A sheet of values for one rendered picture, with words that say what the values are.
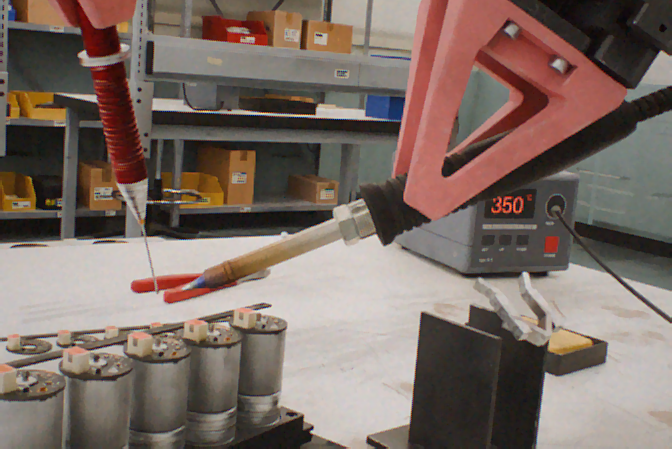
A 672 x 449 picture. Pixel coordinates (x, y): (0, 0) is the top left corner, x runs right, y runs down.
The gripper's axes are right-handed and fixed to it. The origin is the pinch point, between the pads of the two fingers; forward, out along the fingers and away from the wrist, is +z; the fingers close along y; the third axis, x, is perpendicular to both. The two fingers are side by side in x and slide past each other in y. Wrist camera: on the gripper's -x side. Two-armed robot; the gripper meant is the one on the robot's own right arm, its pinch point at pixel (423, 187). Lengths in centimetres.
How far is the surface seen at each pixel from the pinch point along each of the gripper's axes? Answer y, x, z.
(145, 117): -251, -15, 26
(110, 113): 2.8, -10.7, 3.5
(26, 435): 4.4, -7.6, 13.3
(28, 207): -405, -42, 106
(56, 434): 3.7, -6.8, 13.1
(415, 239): -49, 16, 4
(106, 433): 2.3, -5.3, 12.9
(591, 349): -18.7, 20.1, 2.6
